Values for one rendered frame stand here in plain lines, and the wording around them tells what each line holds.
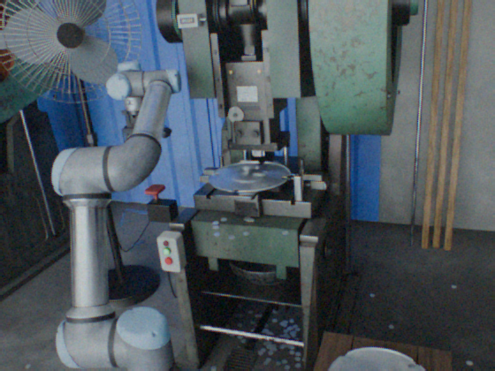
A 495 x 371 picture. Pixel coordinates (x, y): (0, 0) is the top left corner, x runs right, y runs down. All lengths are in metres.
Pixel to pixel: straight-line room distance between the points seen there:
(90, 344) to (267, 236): 0.69
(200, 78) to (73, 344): 0.91
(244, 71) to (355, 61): 0.51
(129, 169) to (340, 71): 0.57
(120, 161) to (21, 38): 1.07
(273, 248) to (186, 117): 1.66
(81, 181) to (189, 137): 2.00
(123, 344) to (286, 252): 0.67
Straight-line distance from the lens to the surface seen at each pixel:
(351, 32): 1.14
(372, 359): 1.46
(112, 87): 1.45
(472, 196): 2.94
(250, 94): 1.57
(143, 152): 1.14
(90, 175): 1.14
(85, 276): 1.16
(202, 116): 3.03
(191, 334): 1.87
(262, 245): 1.58
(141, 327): 1.12
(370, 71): 1.17
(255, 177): 1.58
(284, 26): 1.46
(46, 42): 2.07
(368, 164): 2.83
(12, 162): 2.79
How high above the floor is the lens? 1.35
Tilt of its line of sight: 22 degrees down
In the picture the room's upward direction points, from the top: 5 degrees counter-clockwise
